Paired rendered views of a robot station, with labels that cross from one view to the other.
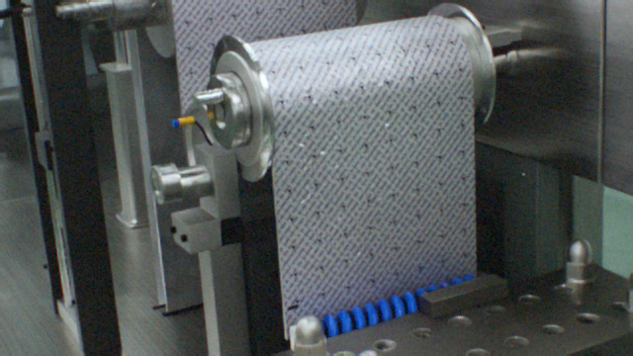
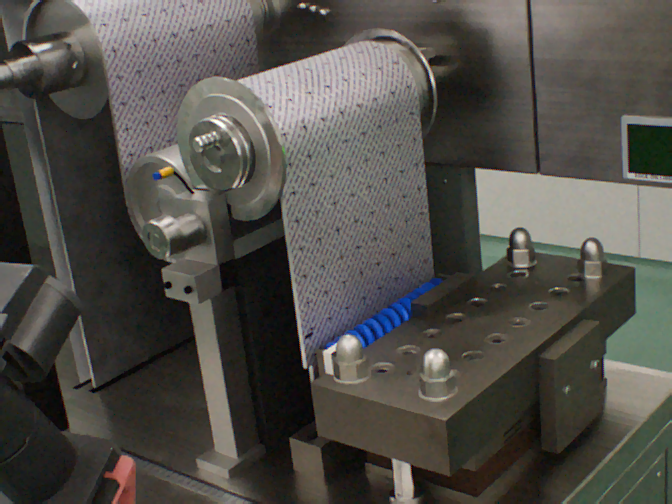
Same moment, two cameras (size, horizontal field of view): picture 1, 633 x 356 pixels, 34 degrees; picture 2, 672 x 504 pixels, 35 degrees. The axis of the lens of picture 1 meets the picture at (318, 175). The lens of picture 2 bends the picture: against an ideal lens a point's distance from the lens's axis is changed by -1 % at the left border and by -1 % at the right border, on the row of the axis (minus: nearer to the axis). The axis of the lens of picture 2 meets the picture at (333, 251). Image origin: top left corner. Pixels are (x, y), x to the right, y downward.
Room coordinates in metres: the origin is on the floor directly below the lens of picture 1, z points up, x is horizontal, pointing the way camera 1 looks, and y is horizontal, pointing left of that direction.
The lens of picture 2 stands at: (0.02, 0.37, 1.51)
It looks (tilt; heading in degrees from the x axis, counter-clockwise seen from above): 20 degrees down; 339
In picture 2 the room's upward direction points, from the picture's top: 7 degrees counter-clockwise
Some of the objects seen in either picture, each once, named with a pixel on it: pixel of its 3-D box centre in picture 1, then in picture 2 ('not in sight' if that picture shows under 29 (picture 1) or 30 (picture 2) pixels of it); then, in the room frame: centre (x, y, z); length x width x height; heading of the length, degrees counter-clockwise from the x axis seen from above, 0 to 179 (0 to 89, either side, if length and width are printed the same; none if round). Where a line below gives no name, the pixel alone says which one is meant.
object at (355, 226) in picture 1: (381, 228); (365, 247); (1.02, -0.06, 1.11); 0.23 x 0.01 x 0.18; 117
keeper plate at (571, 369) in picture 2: not in sight; (573, 385); (0.86, -0.21, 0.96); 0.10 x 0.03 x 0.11; 117
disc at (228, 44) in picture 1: (240, 109); (229, 149); (1.02, 0.07, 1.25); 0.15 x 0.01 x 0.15; 27
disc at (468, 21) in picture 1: (453, 70); (383, 91); (1.13, -0.16, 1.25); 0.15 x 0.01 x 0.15; 27
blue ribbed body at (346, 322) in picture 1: (400, 311); (392, 321); (1.00, -0.08, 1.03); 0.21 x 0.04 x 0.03; 117
